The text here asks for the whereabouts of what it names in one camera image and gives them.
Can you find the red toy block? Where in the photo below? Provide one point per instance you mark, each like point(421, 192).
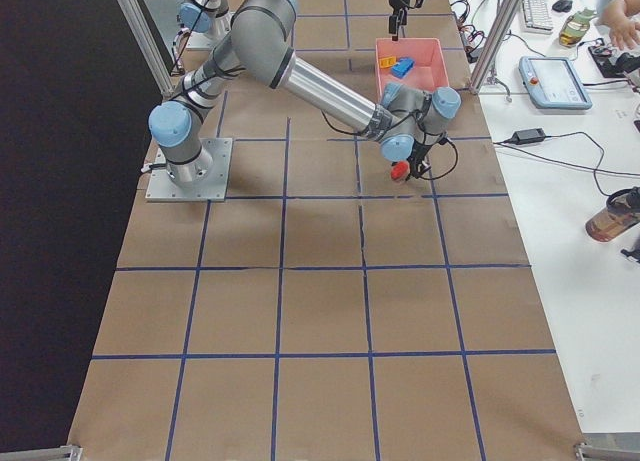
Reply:
point(400, 171)

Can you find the yellow toy block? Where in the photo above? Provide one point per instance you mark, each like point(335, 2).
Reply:
point(386, 62)

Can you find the blue toy block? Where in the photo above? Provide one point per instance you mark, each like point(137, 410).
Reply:
point(402, 67)

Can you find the pink plastic box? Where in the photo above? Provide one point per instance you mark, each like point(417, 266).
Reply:
point(429, 71)

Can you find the person hand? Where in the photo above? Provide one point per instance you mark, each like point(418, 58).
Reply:
point(623, 30)

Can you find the black power adapter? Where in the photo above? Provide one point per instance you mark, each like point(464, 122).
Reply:
point(528, 136)

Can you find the white keyboard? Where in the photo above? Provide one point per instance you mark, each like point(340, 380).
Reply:
point(535, 17)

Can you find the robot teach pendant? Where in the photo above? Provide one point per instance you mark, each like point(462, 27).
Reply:
point(553, 83)

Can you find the black computer mouse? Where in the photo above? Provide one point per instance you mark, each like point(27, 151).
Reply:
point(562, 6)

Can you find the brown water bottle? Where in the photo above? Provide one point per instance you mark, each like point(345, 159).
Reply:
point(621, 212)

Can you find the aluminium frame post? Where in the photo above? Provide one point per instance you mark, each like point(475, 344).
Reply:
point(506, 12)

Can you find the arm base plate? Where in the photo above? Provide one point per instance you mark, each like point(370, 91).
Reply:
point(205, 179)

